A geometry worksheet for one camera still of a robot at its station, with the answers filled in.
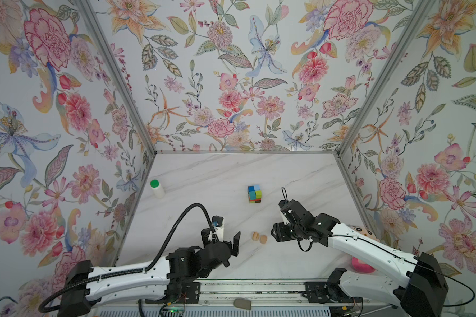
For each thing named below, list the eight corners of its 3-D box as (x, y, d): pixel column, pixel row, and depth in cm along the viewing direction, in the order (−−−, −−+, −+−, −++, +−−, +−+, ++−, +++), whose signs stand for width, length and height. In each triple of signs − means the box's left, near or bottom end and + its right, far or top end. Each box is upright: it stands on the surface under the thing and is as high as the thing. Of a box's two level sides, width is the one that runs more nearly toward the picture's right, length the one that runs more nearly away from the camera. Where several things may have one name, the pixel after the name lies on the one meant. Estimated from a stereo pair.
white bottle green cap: (154, 198, 102) (147, 187, 95) (156, 190, 106) (150, 179, 98) (163, 198, 102) (157, 187, 95) (165, 190, 106) (160, 179, 98)
